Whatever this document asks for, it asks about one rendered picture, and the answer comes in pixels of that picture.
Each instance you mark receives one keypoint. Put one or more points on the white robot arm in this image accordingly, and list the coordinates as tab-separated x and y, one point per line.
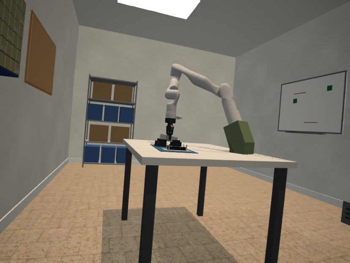
223	91

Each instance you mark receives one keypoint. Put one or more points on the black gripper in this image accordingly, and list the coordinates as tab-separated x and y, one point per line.
169	127

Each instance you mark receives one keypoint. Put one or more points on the grey rectangular cover with black slots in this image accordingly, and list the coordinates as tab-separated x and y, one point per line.
162	136

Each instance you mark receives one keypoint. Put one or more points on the blue flat mat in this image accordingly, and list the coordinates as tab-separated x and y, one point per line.
174	146

